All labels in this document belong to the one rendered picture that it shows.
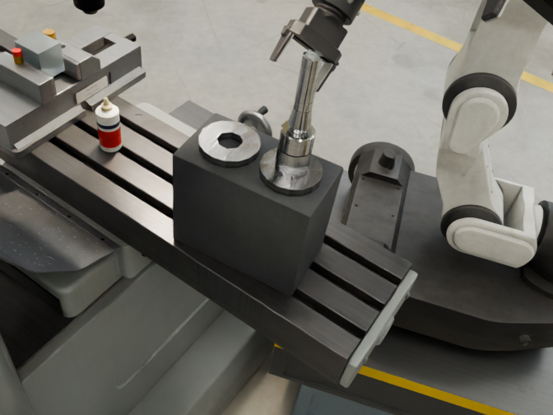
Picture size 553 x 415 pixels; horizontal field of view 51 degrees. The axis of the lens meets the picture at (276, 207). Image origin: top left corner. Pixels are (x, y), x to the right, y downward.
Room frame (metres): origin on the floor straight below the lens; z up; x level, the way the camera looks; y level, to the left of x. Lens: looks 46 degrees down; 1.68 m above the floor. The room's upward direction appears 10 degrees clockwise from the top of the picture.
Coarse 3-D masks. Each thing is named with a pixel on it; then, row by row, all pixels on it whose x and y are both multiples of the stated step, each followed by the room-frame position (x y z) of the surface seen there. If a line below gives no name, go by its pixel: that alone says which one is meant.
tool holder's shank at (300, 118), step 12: (312, 60) 0.60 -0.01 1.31; (300, 72) 0.60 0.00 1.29; (312, 72) 0.60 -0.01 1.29; (300, 84) 0.60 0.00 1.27; (312, 84) 0.60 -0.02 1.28; (300, 96) 0.60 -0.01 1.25; (312, 96) 0.60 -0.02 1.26; (300, 108) 0.60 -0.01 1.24; (288, 120) 0.61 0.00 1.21; (300, 120) 0.60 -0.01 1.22; (300, 132) 0.60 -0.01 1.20
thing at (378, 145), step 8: (368, 144) 1.38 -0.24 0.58; (376, 144) 1.37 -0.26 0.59; (384, 144) 1.37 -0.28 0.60; (392, 144) 1.37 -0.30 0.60; (360, 152) 1.35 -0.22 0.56; (400, 152) 1.35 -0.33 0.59; (352, 160) 1.35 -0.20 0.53; (408, 160) 1.34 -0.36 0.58; (352, 168) 1.34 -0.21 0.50; (352, 176) 1.34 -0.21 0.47
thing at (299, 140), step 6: (282, 126) 0.61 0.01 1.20; (288, 126) 0.61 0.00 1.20; (312, 126) 0.62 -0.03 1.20; (282, 132) 0.60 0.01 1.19; (288, 132) 0.60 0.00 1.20; (306, 132) 0.61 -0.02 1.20; (312, 132) 0.61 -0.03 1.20; (282, 138) 0.59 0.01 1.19; (288, 138) 0.59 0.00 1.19; (294, 138) 0.59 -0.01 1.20; (300, 138) 0.59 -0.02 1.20; (306, 138) 0.59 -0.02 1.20; (312, 138) 0.60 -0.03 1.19; (294, 144) 0.59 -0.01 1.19; (300, 144) 0.59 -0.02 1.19; (306, 144) 0.59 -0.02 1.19
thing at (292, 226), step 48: (192, 144) 0.63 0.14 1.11; (240, 144) 0.65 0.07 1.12; (192, 192) 0.59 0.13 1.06; (240, 192) 0.57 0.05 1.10; (288, 192) 0.56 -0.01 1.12; (336, 192) 0.64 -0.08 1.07; (192, 240) 0.59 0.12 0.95; (240, 240) 0.56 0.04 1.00; (288, 240) 0.54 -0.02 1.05; (288, 288) 0.53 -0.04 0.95
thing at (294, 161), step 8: (280, 136) 0.60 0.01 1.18; (280, 144) 0.60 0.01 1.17; (288, 144) 0.59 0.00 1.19; (312, 144) 0.60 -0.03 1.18; (280, 152) 0.59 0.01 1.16; (288, 152) 0.59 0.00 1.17; (296, 152) 0.59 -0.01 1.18; (304, 152) 0.59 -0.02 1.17; (280, 160) 0.59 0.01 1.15; (288, 160) 0.59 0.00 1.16; (296, 160) 0.59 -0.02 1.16; (304, 160) 0.59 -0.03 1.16; (280, 168) 0.59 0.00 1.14; (288, 168) 0.59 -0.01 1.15; (296, 168) 0.59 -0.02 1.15; (304, 168) 0.59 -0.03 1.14; (288, 176) 0.59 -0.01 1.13; (296, 176) 0.59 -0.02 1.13
